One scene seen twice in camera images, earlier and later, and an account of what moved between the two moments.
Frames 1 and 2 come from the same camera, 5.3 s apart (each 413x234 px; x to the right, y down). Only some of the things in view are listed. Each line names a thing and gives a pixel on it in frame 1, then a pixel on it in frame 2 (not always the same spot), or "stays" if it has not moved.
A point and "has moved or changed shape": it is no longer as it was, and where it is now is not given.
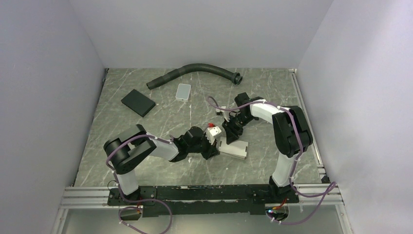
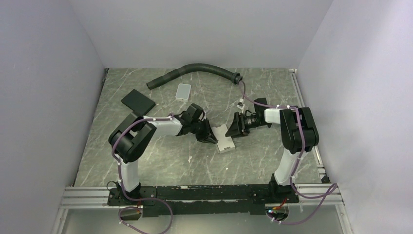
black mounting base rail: (163, 199) stays
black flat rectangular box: (138, 103) stays
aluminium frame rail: (87, 198) stays
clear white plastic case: (183, 92) stays
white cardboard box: (238, 149) has moved or changed shape
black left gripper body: (205, 147) -> (202, 130)
